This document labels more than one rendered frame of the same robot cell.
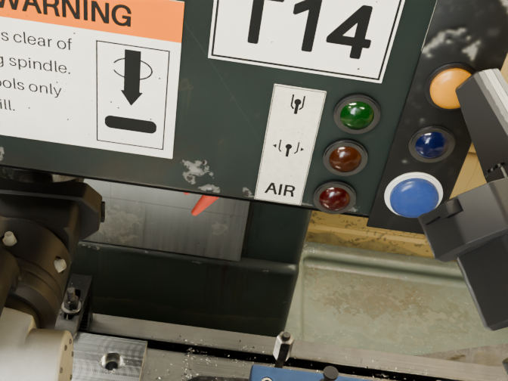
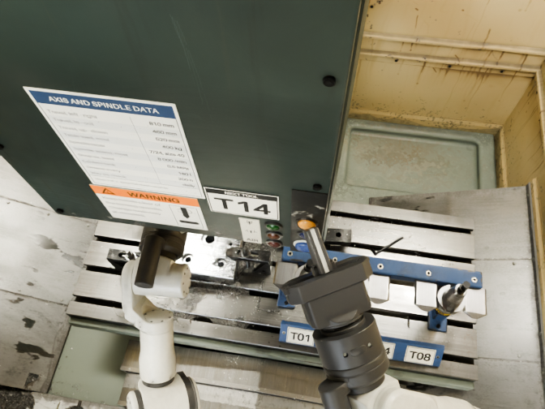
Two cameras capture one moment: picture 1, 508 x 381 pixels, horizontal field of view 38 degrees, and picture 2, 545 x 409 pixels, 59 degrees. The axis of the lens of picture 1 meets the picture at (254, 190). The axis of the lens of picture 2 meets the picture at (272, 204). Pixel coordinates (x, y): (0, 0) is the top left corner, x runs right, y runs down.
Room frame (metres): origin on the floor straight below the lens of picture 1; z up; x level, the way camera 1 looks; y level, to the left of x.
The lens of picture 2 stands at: (0.08, -0.13, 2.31)
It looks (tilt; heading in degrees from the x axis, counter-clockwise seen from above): 63 degrees down; 15
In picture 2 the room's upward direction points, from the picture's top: 3 degrees counter-clockwise
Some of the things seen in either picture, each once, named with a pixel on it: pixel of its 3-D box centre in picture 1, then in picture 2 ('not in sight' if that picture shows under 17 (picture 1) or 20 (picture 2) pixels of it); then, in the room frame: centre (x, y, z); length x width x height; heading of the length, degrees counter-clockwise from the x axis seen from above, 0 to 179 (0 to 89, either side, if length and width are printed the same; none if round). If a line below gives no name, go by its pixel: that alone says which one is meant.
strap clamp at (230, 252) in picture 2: not in sight; (248, 257); (0.56, 0.08, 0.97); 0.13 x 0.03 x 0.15; 93
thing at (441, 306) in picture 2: not in sight; (450, 299); (0.47, -0.43, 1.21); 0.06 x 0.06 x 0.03
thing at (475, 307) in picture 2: not in sight; (474, 303); (0.47, -0.49, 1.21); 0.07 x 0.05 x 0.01; 3
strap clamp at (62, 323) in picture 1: (72, 318); not in sight; (0.74, 0.25, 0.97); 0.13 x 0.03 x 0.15; 3
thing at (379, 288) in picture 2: not in sight; (378, 289); (0.46, -0.27, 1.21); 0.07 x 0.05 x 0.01; 3
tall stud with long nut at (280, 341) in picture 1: (280, 360); not in sight; (0.74, -0.09, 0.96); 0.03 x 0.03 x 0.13
